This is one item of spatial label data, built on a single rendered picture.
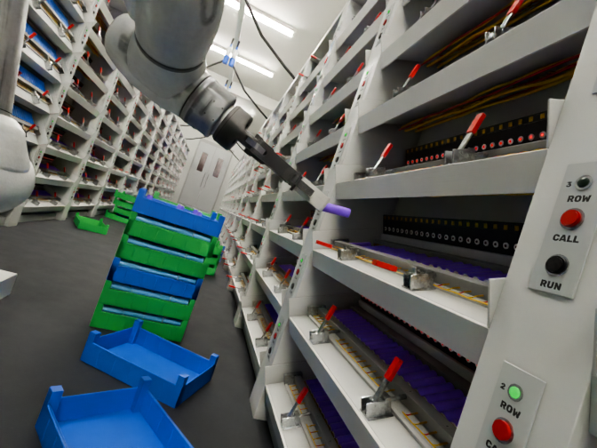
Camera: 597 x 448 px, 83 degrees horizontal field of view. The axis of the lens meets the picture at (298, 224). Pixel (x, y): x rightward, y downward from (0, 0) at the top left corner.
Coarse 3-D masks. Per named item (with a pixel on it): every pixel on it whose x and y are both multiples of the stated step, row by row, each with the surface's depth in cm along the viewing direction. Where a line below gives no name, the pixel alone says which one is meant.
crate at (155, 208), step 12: (144, 192) 112; (144, 204) 112; (156, 204) 114; (168, 204) 134; (156, 216) 114; (168, 216) 116; (180, 216) 117; (192, 216) 119; (204, 216) 139; (216, 216) 140; (192, 228) 119; (204, 228) 121; (216, 228) 122
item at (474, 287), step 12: (360, 252) 76; (372, 252) 70; (396, 264) 61; (408, 264) 57; (420, 264) 56; (444, 276) 48; (456, 276) 46; (456, 288) 45; (468, 288) 44; (480, 288) 42; (480, 300) 40
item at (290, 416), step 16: (272, 368) 91; (288, 368) 92; (304, 368) 93; (272, 384) 91; (288, 384) 91; (304, 384) 87; (320, 384) 87; (272, 400) 84; (288, 400) 84; (304, 400) 81; (320, 400) 81; (272, 416) 81; (288, 416) 74; (304, 416) 77; (320, 416) 74; (336, 416) 74; (288, 432) 72; (304, 432) 72; (320, 432) 69; (336, 432) 69
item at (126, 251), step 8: (120, 248) 111; (128, 248) 112; (136, 248) 113; (144, 248) 114; (120, 256) 111; (128, 256) 112; (136, 256) 113; (144, 256) 114; (152, 256) 115; (160, 256) 116; (168, 256) 117; (176, 256) 118; (152, 264) 115; (160, 264) 116; (168, 264) 117; (176, 264) 118; (184, 264) 119; (192, 264) 120; (200, 264) 121; (208, 264) 123; (176, 272) 119; (184, 272) 120; (192, 272) 121; (200, 272) 122
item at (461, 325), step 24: (312, 240) 92; (336, 240) 92; (360, 240) 96; (408, 240) 81; (336, 264) 75; (360, 264) 69; (504, 264) 55; (360, 288) 63; (384, 288) 54; (408, 312) 48; (432, 312) 43; (456, 312) 39; (480, 312) 39; (432, 336) 43; (456, 336) 38; (480, 336) 35
